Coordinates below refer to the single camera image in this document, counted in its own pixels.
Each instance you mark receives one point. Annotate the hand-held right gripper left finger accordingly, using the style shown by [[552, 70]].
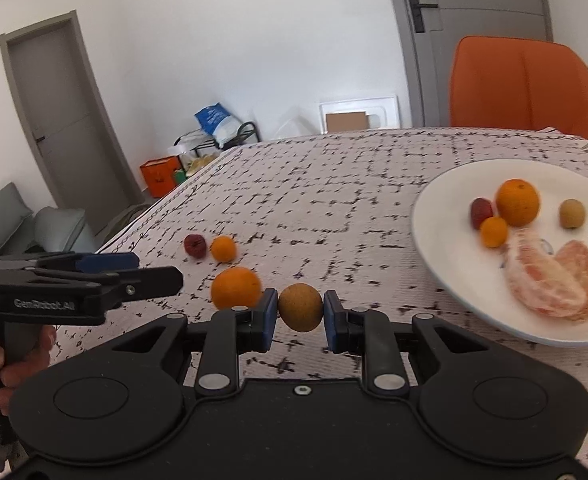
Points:
[[269, 320]]

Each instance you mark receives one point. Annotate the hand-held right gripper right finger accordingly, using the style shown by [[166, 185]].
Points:
[[330, 320]]

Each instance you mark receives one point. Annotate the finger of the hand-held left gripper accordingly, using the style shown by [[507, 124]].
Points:
[[149, 282], [109, 261]]

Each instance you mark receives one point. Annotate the brown longan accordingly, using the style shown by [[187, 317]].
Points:
[[300, 307], [572, 213]]

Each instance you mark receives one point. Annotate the large orange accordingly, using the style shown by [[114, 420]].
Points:
[[235, 287], [518, 202]]

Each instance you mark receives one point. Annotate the red jujube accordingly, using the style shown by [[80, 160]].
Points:
[[194, 245], [480, 212]]

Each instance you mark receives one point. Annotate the small orange kumquat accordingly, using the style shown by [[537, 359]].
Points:
[[494, 231], [223, 249]]

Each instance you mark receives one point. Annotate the white plate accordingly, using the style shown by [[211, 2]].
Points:
[[451, 260]]

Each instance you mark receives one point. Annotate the person's left hand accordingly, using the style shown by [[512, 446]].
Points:
[[21, 370]]

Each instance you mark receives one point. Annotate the green patterned cloth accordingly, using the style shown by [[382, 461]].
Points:
[[124, 220]]

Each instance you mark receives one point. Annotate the grey cushion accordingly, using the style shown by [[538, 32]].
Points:
[[59, 227]]

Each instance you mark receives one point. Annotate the grey sofa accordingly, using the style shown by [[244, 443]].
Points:
[[4, 220]]

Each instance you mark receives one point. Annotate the orange box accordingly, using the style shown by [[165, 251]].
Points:
[[159, 177]]

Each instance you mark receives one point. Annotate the green bag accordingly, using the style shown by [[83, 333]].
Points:
[[179, 176]]

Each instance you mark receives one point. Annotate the white black-patterned tablecloth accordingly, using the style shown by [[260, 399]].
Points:
[[324, 200]]

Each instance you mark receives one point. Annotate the pale yellow bunch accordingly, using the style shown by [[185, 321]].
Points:
[[201, 162]]

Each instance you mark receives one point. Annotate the grey-framed door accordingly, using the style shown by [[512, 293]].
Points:
[[64, 110]]

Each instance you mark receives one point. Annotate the blue and white bag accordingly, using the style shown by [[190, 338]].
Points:
[[214, 120]]

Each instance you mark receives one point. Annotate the black metal rack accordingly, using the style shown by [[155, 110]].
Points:
[[249, 132]]

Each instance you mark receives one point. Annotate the brown cardboard piece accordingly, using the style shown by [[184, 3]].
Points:
[[346, 122]]

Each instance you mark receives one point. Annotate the white framed board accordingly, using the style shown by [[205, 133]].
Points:
[[384, 107]]

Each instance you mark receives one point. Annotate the orange chair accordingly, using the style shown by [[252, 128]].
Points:
[[524, 85]]

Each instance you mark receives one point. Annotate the grey door with black lock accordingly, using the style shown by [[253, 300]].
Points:
[[484, 35]]

